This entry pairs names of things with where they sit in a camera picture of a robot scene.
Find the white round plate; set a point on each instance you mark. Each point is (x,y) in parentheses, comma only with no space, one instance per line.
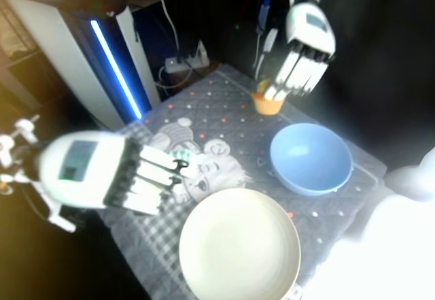
(238,245)

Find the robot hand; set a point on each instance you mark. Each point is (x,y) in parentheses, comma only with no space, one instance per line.
(85,167)
(309,24)

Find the toy cupcake with fruit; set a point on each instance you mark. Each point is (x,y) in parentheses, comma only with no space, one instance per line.
(268,107)

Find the white adapter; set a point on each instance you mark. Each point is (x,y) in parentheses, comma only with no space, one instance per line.
(270,39)

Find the blue bowl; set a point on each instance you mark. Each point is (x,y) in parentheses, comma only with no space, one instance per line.
(312,164)

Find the grey quilt with bear print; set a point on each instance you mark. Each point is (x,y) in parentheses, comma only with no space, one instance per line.
(231,109)

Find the white column with blue light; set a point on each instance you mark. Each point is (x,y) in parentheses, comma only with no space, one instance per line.
(68,58)

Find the white power strip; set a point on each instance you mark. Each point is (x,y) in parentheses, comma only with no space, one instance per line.
(183,64)

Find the blue connector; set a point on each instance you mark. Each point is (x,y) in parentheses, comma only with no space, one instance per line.
(263,17)

